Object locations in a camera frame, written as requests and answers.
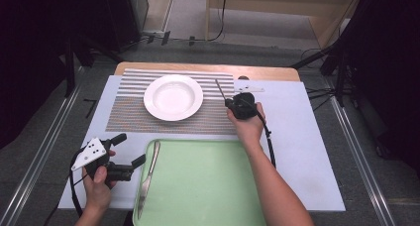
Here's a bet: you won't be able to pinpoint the metal floor rail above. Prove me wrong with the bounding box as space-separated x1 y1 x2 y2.
321 70 397 226
0 65 87 226

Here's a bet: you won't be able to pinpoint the black metal stand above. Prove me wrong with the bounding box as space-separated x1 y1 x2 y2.
290 37 351 108
62 34 123 98

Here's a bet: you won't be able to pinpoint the striped woven placemat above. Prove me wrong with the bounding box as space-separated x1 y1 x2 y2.
104 67 240 137

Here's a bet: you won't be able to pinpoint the light wooden shelf unit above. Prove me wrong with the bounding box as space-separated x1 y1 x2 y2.
205 0 365 51

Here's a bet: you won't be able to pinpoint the person's left hand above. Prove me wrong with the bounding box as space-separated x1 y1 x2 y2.
81 166 117 214

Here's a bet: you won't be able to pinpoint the silver knife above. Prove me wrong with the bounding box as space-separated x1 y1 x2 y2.
137 140 161 220

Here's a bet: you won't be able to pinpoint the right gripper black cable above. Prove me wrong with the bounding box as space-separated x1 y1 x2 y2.
241 98 277 170

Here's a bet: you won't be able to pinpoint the person's right hand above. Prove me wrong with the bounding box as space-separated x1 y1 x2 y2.
226 101 266 149

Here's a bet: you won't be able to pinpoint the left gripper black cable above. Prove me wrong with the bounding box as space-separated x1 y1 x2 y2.
68 148 87 218

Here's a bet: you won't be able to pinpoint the green tray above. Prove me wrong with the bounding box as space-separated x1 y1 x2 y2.
132 138 269 226

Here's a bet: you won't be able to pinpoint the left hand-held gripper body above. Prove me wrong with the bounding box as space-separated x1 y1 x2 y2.
70 137 135 189

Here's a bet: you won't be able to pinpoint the black equipment case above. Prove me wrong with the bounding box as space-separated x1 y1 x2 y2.
70 0 150 54

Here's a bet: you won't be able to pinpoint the black hanging cable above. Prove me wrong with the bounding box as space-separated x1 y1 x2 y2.
166 0 229 43

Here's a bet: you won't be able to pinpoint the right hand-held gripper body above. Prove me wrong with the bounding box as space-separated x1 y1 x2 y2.
227 84 265 121

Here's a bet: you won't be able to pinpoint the silver fork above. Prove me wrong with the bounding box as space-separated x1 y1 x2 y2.
214 78 229 102

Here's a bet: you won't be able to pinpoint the dark curtain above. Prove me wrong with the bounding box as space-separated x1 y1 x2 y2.
0 0 78 150
343 0 420 174

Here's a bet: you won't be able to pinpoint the white plate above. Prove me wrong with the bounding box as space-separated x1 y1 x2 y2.
143 73 205 123

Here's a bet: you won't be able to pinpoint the white table sheet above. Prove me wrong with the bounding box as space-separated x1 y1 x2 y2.
57 74 347 212

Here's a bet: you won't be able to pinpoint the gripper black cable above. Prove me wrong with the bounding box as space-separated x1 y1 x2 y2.
241 98 277 170
68 148 87 218

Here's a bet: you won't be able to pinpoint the black floor cables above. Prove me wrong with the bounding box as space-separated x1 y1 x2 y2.
305 83 341 112

